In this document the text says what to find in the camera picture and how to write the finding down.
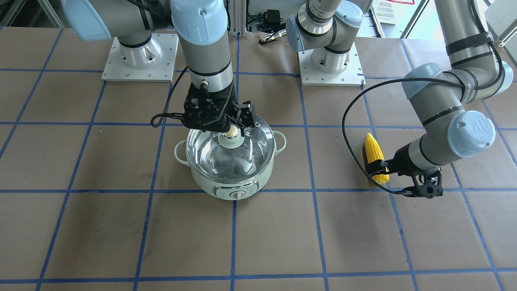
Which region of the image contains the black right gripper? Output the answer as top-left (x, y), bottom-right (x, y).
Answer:
top-left (183, 83), bottom-right (241, 134)

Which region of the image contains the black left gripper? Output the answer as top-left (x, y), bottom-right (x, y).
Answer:
top-left (366, 147), bottom-right (425, 177)

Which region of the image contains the yellow corn cob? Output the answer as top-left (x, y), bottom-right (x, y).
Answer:
top-left (363, 133), bottom-right (389, 184)

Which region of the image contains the glass pot lid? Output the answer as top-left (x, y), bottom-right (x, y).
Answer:
top-left (186, 116), bottom-right (275, 183)

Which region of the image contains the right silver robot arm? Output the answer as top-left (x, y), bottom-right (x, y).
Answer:
top-left (61, 0), bottom-right (253, 133)

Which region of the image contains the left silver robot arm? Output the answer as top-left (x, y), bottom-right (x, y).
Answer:
top-left (357, 0), bottom-right (514, 181)

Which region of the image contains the pale green electric pot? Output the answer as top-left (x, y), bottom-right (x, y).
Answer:
top-left (174, 116), bottom-right (287, 200)

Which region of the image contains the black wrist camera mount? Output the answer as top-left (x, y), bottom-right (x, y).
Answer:
top-left (236, 101), bottom-right (256, 130)

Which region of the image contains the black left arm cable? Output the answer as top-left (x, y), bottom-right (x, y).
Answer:
top-left (342, 40), bottom-right (505, 196)

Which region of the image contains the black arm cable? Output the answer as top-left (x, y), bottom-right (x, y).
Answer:
top-left (342, 40), bottom-right (505, 196)
top-left (151, 65), bottom-right (210, 128)

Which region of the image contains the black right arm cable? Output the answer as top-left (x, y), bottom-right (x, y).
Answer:
top-left (151, 65), bottom-right (210, 128)

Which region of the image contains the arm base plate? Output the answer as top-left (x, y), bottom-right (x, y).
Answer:
top-left (101, 33), bottom-right (179, 83)
top-left (297, 42), bottom-right (366, 87)

